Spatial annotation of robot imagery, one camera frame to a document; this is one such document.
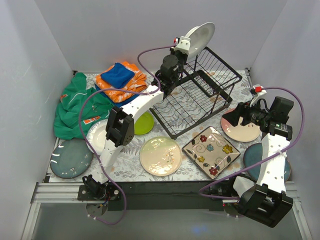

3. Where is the white scalloped plate front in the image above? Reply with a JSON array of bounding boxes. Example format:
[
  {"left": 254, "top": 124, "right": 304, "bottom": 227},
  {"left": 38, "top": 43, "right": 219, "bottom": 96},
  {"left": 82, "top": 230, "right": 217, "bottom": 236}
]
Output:
[{"left": 185, "top": 22, "right": 215, "bottom": 60}]

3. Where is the white scalloped plate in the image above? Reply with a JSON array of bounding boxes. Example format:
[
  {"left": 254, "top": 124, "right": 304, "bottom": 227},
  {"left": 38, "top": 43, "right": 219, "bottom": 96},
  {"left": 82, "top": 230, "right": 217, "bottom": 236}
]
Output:
[
  {"left": 185, "top": 22, "right": 215, "bottom": 60},
  {"left": 86, "top": 119, "right": 108, "bottom": 156}
]

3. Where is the square floral plate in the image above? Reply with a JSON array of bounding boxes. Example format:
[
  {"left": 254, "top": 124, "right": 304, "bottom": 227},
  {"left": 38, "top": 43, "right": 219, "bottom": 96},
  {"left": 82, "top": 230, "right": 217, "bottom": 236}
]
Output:
[{"left": 182, "top": 126, "right": 241, "bottom": 180}]

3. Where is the lime green small plate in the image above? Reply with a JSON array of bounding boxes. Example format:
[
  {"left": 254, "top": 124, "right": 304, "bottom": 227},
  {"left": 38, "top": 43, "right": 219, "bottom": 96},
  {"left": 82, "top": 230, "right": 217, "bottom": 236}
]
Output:
[{"left": 134, "top": 111, "right": 154, "bottom": 135}]

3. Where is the cream and green round plate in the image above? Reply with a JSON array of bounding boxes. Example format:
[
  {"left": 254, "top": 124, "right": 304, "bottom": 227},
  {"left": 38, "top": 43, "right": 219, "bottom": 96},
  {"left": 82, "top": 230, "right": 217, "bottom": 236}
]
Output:
[{"left": 139, "top": 136, "right": 183, "bottom": 177}]

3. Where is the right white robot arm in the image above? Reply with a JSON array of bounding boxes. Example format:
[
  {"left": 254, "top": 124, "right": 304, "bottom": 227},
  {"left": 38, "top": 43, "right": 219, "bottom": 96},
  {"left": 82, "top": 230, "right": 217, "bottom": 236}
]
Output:
[{"left": 222, "top": 96, "right": 294, "bottom": 228}]

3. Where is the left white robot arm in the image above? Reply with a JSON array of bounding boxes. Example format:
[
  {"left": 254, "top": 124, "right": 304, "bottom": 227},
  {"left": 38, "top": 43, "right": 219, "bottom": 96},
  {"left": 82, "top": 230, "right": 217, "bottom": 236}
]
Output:
[{"left": 82, "top": 46, "right": 189, "bottom": 200}]

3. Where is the pink and cream round plate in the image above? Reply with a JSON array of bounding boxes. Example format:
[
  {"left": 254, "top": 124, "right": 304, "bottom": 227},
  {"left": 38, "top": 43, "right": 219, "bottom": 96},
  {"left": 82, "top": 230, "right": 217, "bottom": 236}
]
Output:
[{"left": 220, "top": 117, "right": 261, "bottom": 143}]

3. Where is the right blue glazed plate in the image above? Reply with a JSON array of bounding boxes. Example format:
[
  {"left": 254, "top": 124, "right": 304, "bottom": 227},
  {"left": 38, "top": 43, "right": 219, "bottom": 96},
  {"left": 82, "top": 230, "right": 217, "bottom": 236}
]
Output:
[{"left": 243, "top": 143, "right": 291, "bottom": 182}]

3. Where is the blue glazed plate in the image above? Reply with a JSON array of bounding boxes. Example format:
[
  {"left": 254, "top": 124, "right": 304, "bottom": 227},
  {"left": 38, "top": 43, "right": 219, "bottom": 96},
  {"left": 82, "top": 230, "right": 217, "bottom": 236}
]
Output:
[
  {"left": 49, "top": 138, "right": 93, "bottom": 179},
  {"left": 243, "top": 143, "right": 291, "bottom": 182}
]

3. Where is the floral patterned table mat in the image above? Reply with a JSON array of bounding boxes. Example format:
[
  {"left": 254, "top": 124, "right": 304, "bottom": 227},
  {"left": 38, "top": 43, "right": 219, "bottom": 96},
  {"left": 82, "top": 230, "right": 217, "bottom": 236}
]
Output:
[{"left": 48, "top": 69, "right": 270, "bottom": 183}]

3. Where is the blue folded towel top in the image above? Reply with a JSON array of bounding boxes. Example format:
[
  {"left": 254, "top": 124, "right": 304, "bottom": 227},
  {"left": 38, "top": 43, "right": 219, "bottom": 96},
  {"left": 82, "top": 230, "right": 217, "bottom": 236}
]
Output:
[{"left": 100, "top": 62, "right": 135, "bottom": 89}]

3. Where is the blue cloth bottom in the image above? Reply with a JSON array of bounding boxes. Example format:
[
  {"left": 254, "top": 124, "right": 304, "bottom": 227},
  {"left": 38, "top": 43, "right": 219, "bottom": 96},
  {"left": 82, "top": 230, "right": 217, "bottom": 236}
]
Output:
[{"left": 100, "top": 92, "right": 139, "bottom": 108}]

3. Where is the white scalloped plate back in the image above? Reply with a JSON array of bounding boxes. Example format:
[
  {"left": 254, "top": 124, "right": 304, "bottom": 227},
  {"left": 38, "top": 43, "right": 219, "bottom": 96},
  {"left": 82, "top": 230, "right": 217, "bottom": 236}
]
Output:
[{"left": 86, "top": 119, "right": 108, "bottom": 156}]

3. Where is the green jacket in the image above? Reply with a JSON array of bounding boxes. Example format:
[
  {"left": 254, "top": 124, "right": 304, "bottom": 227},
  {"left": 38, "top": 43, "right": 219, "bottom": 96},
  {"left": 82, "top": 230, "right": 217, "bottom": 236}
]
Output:
[{"left": 53, "top": 72, "right": 114, "bottom": 140}]

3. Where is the left blue glazed plate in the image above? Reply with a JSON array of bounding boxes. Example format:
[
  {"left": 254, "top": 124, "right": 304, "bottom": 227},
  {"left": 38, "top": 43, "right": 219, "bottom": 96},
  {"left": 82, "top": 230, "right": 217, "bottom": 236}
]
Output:
[{"left": 49, "top": 138, "right": 93, "bottom": 179}]

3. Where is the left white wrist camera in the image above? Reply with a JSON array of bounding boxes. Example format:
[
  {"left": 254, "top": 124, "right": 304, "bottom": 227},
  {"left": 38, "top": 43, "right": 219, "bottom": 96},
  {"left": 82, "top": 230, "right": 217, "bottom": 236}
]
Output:
[{"left": 173, "top": 36, "right": 191, "bottom": 55}]

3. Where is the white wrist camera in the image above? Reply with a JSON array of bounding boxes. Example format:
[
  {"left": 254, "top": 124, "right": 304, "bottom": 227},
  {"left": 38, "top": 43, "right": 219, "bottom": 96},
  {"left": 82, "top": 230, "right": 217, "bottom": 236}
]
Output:
[
  {"left": 250, "top": 84, "right": 267, "bottom": 107},
  {"left": 173, "top": 36, "right": 191, "bottom": 55}
]

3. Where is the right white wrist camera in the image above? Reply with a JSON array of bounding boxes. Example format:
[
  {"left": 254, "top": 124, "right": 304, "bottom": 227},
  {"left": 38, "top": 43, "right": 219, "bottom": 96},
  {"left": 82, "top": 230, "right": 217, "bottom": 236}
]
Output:
[{"left": 250, "top": 84, "right": 267, "bottom": 107}]

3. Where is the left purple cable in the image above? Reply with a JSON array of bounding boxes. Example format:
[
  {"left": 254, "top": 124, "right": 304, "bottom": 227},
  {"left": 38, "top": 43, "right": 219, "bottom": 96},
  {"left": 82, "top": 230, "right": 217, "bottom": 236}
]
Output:
[{"left": 78, "top": 43, "right": 177, "bottom": 226}]

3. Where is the purple cable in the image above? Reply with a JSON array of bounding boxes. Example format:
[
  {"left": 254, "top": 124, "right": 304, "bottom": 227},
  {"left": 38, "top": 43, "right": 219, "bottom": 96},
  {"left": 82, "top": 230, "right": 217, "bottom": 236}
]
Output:
[
  {"left": 78, "top": 43, "right": 177, "bottom": 226},
  {"left": 199, "top": 86, "right": 306, "bottom": 201}
]

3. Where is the black wire dish rack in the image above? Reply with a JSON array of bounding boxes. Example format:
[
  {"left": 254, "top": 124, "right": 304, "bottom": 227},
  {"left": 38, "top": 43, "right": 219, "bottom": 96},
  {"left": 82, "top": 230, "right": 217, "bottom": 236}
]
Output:
[{"left": 150, "top": 47, "right": 242, "bottom": 140}]

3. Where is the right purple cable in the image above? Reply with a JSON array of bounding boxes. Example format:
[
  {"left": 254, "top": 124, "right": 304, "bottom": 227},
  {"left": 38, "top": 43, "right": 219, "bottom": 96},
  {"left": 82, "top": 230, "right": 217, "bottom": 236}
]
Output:
[{"left": 199, "top": 86, "right": 306, "bottom": 201}]

